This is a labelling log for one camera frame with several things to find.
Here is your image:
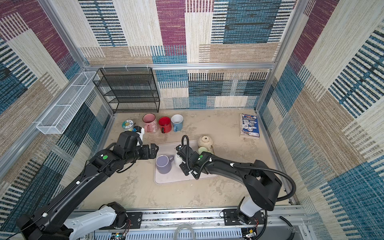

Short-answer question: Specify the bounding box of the yellow green labelled can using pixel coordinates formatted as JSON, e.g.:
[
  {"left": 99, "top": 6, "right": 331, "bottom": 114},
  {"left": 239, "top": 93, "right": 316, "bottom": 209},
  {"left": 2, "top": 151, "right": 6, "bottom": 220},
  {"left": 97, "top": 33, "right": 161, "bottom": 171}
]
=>
[{"left": 122, "top": 120, "right": 135, "bottom": 131}]

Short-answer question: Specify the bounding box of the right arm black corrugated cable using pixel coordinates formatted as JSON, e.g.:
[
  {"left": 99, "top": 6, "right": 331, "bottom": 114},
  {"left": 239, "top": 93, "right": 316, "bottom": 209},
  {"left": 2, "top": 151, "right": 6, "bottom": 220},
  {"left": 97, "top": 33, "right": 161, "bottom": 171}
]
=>
[{"left": 181, "top": 134, "right": 297, "bottom": 240}]

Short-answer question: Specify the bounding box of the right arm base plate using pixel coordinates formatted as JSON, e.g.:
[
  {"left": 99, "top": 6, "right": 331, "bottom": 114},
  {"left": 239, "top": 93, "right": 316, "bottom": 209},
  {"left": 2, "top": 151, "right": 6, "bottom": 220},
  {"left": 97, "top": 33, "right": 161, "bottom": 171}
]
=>
[{"left": 220, "top": 208, "right": 265, "bottom": 226}]

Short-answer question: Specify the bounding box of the light green mug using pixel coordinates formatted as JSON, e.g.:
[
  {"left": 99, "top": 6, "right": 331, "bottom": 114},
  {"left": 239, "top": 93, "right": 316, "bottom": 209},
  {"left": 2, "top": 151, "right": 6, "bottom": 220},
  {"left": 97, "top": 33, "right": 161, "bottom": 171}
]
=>
[{"left": 198, "top": 147, "right": 210, "bottom": 155}]

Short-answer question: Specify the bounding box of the white mesh wall basket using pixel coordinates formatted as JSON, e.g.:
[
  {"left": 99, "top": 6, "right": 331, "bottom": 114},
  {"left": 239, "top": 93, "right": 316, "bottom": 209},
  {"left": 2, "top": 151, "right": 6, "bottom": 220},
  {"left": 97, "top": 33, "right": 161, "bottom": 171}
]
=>
[{"left": 36, "top": 72, "right": 96, "bottom": 135}]

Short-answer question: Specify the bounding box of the pink ghost pattern mug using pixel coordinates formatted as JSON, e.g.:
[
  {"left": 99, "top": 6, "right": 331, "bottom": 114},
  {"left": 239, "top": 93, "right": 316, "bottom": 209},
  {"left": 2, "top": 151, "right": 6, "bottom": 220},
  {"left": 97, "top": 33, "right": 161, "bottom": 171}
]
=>
[{"left": 143, "top": 114, "right": 159, "bottom": 133}]

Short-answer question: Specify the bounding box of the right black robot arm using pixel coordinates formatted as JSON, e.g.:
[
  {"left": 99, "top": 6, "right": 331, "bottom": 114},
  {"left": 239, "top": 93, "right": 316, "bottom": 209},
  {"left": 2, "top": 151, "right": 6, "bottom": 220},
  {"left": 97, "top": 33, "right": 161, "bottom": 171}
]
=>
[{"left": 176, "top": 145, "right": 282, "bottom": 224}]

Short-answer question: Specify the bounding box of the red mug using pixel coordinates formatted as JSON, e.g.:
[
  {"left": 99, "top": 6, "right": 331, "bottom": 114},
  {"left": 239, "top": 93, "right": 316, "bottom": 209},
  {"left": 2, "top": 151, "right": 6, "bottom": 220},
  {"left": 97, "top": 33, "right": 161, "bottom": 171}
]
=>
[{"left": 158, "top": 117, "right": 172, "bottom": 134}]

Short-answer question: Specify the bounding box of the blue mug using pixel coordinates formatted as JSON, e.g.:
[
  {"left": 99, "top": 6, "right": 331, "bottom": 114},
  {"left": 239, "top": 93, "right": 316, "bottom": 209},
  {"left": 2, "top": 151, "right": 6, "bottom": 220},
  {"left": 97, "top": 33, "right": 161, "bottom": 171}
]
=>
[{"left": 171, "top": 114, "right": 184, "bottom": 132}]

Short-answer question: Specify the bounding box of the purple mug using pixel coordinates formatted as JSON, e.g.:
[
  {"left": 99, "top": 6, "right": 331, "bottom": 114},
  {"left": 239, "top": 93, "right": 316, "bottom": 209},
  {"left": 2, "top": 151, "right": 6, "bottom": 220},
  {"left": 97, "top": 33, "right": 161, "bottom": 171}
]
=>
[{"left": 155, "top": 155, "right": 174, "bottom": 175}]

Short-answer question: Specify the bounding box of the white mug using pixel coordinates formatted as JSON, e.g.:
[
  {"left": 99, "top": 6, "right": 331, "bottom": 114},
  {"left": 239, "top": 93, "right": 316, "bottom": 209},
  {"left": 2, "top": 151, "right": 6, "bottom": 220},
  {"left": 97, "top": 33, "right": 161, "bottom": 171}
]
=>
[{"left": 174, "top": 154, "right": 183, "bottom": 166}]

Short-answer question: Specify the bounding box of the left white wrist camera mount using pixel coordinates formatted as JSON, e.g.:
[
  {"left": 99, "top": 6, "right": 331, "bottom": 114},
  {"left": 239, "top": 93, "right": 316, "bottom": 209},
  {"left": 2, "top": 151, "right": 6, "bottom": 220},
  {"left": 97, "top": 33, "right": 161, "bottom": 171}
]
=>
[{"left": 134, "top": 126, "right": 145, "bottom": 146}]

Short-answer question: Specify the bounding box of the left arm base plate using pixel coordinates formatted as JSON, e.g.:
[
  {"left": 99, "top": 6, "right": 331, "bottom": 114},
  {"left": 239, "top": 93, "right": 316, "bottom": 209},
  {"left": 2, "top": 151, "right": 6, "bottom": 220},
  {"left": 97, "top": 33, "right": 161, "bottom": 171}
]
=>
[{"left": 123, "top": 212, "right": 143, "bottom": 229}]

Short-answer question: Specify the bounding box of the black wire shelf rack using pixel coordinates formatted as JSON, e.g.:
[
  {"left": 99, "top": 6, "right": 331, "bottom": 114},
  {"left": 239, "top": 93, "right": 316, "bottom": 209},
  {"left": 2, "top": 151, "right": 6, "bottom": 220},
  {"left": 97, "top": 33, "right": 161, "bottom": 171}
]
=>
[{"left": 93, "top": 67, "right": 161, "bottom": 114}]

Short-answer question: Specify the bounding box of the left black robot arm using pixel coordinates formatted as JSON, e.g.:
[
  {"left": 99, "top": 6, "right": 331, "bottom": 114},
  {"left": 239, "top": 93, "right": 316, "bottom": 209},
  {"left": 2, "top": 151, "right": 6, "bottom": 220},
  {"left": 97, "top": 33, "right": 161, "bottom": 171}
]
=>
[{"left": 17, "top": 131, "right": 159, "bottom": 240}]

